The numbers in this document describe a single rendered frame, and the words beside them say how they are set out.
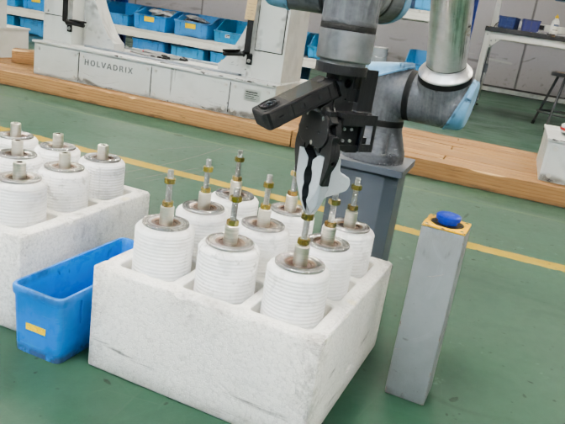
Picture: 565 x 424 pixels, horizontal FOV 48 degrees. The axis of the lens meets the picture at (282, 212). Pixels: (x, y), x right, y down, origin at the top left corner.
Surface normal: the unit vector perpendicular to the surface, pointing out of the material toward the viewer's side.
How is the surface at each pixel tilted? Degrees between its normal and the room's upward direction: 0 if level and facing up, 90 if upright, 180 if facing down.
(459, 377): 0
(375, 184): 90
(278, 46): 90
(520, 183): 90
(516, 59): 90
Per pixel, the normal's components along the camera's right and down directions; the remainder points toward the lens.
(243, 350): -0.40, 0.22
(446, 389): 0.15, -0.94
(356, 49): 0.32, 0.34
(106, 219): 0.92, 0.24
